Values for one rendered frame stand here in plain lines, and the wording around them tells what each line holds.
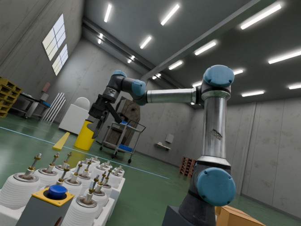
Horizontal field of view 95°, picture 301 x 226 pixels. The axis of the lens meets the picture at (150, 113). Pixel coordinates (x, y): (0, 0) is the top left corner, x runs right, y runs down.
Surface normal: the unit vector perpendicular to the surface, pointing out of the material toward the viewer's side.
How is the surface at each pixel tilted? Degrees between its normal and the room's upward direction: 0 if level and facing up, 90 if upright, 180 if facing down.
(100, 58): 90
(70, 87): 90
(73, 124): 90
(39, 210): 90
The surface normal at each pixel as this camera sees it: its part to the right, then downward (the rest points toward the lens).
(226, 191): -0.22, -0.20
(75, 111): 0.44, -0.08
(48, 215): 0.06, -0.25
